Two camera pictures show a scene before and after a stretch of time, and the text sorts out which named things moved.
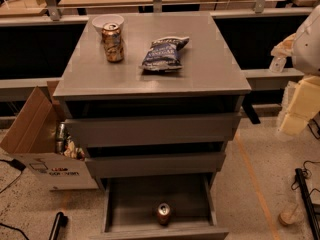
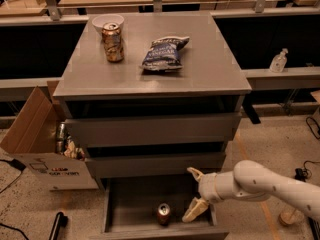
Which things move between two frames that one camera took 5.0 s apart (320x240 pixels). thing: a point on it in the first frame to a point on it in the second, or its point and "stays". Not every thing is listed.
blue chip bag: [163, 54] stays
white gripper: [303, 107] to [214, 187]
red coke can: [164, 211] stays
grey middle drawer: [170, 165] stays
